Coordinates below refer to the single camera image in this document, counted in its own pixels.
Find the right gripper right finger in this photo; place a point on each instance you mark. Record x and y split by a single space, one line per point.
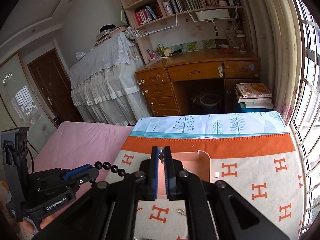
174 174

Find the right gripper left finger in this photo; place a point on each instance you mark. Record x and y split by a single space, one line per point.
147 184

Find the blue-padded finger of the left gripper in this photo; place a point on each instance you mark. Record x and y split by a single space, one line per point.
82 174

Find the gold pearl safety pin brooch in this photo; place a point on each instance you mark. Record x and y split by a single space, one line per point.
182 212

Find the pink jewelry tray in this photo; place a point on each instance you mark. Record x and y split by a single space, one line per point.
198 162

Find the person's left hand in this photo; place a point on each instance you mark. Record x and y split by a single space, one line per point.
30 228

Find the pink bed sheet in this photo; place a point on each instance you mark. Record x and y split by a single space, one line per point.
75 144

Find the black trash bin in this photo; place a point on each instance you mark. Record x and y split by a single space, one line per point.
210 100

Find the white lace covered furniture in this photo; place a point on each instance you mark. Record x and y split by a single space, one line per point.
104 84

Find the orange H pattern blanket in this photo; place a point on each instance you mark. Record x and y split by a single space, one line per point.
264 169

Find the wooden desk with drawers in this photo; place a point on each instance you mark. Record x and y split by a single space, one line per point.
173 86

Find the dark wooden door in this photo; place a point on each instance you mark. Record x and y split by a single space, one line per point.
54 86

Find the blue plant print sheet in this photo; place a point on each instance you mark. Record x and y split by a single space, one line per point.
210 126

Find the stack of books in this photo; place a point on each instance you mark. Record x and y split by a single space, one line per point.
253 97

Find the window security grille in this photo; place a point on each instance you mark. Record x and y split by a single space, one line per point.
305 121

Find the wooden bookshelf with books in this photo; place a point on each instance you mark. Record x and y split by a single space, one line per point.
202 24

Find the beige curtain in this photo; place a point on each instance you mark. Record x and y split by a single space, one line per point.
276 37

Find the white wire shelf basket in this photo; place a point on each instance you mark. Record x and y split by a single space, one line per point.
160 25

